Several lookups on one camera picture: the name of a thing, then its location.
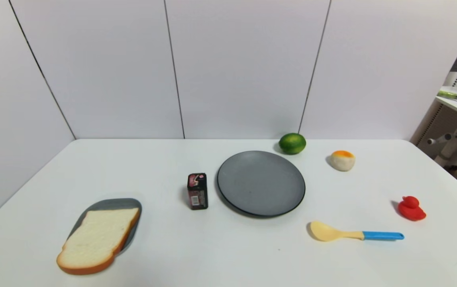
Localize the white bun with orange top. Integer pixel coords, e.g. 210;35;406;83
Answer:
330;150;356;172

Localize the green lime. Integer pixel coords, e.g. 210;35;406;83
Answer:
279;133;307;155

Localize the round gray plate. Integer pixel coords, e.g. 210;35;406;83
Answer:
217;150;306;218

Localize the toy bread slice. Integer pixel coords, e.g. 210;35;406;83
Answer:
56;207;140;275

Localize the small gray rectangular tray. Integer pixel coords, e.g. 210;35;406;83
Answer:
67;198;143;256

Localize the red rubber duck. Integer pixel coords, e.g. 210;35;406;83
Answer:
398;196;427;221

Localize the small black battery box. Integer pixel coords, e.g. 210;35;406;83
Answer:
187;173;209;210

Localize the yellow spoon with blue handle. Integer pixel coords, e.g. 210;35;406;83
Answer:
310;221;405;242

